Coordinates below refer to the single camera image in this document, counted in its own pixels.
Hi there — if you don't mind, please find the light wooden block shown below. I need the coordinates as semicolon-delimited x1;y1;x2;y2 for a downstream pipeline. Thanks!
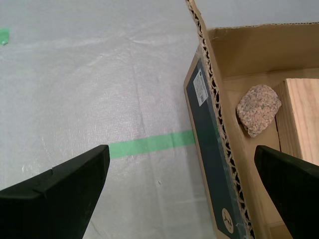
275;78;319;166

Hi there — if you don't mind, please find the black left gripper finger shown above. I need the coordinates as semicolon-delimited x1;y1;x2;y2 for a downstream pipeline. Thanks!
0;144;110;239
254;145;319;239

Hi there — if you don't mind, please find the brown cardboard box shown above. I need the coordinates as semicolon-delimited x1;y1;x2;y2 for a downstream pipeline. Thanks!
183;0;319;239

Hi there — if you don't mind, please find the light green tape strip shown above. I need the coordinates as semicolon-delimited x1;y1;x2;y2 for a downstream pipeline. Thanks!
109;130;195;159

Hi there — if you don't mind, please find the white plastic table cover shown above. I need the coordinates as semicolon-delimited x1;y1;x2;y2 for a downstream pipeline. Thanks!
0;0;217;239

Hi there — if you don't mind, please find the light green tape mark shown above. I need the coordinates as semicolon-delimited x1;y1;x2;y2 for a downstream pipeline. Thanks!
0;27;10;46

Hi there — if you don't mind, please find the speckled beige rock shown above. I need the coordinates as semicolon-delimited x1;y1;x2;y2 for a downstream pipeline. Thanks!
236;84;282;138

